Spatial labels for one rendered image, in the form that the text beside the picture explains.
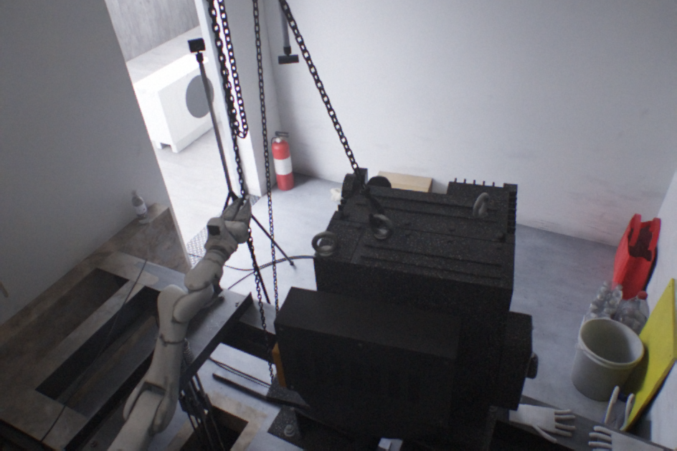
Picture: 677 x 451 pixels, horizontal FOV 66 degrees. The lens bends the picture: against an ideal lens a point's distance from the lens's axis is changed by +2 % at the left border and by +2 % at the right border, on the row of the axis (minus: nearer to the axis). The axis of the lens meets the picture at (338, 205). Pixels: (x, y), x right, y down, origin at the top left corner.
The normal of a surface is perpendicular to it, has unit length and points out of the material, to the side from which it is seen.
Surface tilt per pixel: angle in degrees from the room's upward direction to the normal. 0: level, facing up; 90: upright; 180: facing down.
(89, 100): 90
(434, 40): 90
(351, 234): 0
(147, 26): 90
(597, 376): 93
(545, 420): 0
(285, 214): 0
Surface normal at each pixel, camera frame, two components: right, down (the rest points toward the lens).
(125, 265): -0.06, -0.79
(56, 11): 0.89, 0.22
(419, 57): -0.44, 0.56
